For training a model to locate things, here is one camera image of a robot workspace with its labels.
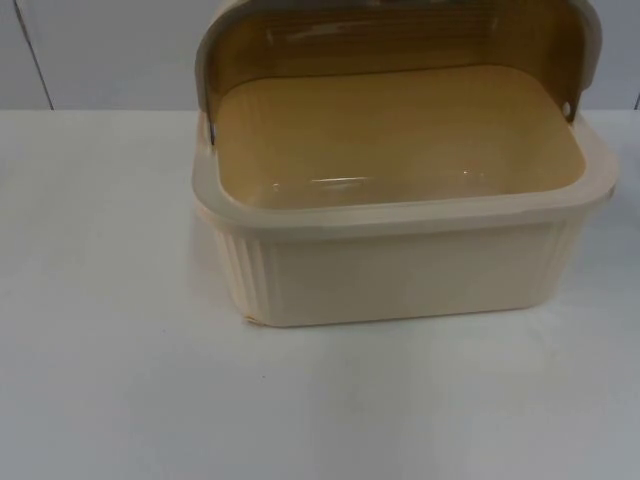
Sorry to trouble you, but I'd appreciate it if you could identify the cream box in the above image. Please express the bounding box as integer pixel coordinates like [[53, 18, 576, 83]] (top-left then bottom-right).
[[191, 64, 621, 329]]

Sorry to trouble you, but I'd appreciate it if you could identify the cream lid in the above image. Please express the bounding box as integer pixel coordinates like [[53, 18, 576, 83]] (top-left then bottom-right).
[[193, 0, 591, 154]]

